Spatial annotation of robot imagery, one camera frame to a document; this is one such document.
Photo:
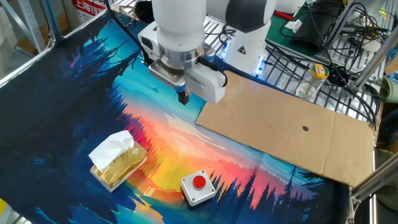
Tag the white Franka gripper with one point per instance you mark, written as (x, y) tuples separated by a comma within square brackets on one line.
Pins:
[(208, 85)]

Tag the grey box red push button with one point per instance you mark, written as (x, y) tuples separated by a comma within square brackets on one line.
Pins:
[(191, 193)]

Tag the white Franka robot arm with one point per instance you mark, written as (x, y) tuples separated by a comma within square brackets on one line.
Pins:
[(180, 25)]

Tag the gold tissue pack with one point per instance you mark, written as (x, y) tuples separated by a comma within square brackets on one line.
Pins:
[(124, 165)]

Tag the brown cardboard sheet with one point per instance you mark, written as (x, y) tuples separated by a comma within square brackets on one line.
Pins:
[(280, 133)]

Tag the green table mat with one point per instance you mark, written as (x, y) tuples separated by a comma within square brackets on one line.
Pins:
[(280, 34)]

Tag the forest sunset printed cloth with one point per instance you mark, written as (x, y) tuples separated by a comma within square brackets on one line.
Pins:
[(62, 109)]

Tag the glass jar yellow lid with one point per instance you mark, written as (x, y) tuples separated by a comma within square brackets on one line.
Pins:
[(309, 85)]

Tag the red pen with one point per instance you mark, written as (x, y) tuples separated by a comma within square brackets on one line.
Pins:
[(283, 15)]

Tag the white paper tag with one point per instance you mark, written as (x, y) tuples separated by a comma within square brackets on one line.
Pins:
[(293, 25)]

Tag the white box red print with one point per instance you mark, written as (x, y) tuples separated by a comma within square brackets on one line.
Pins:
[(87, 7)]

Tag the grey metal shelf rack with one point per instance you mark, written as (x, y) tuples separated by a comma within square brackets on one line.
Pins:
[(31, 28)]

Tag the green rolled mat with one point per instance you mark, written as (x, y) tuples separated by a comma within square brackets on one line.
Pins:
[(388, 90)]

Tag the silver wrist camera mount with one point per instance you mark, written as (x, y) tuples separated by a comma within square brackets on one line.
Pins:
[(166, 73)]

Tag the aluminium frame profile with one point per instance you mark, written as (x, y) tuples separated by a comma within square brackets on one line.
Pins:
[(373, 180), (373, 62)]

